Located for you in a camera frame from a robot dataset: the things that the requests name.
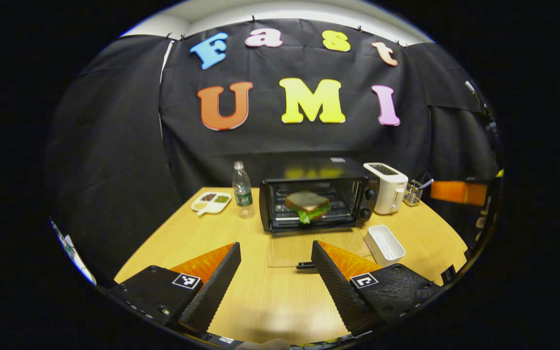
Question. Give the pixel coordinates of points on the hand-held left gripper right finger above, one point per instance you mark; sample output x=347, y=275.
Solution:
x=338, y=291

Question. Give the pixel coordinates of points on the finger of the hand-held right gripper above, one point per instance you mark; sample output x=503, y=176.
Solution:
x=455, y=192

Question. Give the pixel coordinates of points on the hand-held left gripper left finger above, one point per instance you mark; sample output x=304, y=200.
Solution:
x=212, y=294

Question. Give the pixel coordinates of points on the sandwich with lettuce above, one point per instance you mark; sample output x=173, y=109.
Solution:
x=306, y=200

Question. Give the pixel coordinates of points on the black electric oven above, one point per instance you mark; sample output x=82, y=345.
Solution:
x=319, y=165

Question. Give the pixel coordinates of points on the clear utensil holder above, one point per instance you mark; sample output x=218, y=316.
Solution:
x=412, y=194

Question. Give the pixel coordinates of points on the white rectangular tray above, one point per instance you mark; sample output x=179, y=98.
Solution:
x=384, y=245

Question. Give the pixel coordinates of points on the white toaster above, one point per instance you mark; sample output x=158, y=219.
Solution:
x=389, y=194

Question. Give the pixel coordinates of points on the black table clamp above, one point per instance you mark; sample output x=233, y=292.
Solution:
x=448, y=275

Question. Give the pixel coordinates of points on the white sectioned plate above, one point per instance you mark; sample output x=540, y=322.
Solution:
x=212, y=204

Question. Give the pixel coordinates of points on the clear water bottle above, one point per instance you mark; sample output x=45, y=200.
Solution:
x=242, y=192

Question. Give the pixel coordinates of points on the black backdrop cloth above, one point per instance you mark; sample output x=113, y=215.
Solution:
x=260, y=146

